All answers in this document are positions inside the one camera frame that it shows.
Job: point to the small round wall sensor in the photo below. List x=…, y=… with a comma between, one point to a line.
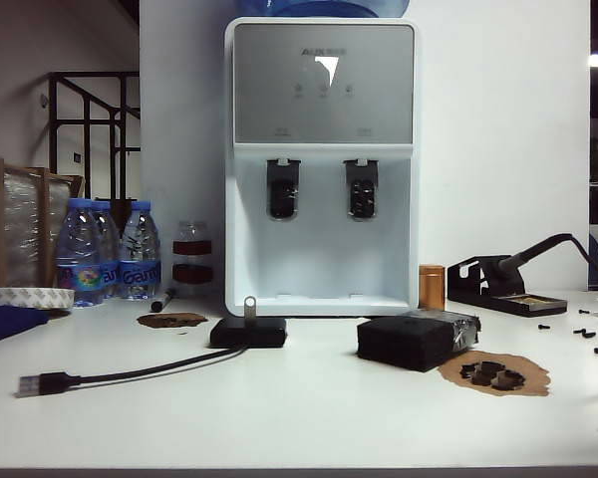
x=42, y=101

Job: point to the grey black soldering iron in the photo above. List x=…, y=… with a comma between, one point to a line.
x=538, y=249

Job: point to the white double-sided tape roll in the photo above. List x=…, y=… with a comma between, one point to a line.
x=25, y=297

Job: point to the black USB hub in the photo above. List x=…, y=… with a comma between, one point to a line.
x=266, y=334

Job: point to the blue cloth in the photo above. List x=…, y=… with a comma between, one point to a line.
x=5, y=322

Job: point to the glass jar with red bands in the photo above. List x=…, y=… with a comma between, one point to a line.
x=192, y=246

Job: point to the black sponge block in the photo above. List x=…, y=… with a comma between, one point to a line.
x=398, y=343

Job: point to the silver USB flash drive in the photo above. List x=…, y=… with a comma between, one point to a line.
x=249, y=311

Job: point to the clear plastic water bottle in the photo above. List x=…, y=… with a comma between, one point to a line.
x=110, y=239

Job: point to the black metal stair railing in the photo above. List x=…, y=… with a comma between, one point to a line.
x=53, y=124

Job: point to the left plastic water bottle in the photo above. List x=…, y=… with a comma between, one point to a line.
x=80, y=249

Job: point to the white AUX water dispenser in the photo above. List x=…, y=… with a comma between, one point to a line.
x=324, y=249

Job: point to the black marker pen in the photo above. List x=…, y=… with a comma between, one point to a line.
x=158, y=303

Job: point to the copper coloured cylinder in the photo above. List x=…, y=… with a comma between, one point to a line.
x=432, y=289

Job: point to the right plastic water bottle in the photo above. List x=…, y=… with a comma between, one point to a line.
x=139, y=249

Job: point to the black soldering iron stand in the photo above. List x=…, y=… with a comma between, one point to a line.
x=543, y=310

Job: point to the wooden crate with bubble wrap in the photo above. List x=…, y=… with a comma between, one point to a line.
x=20, y=224

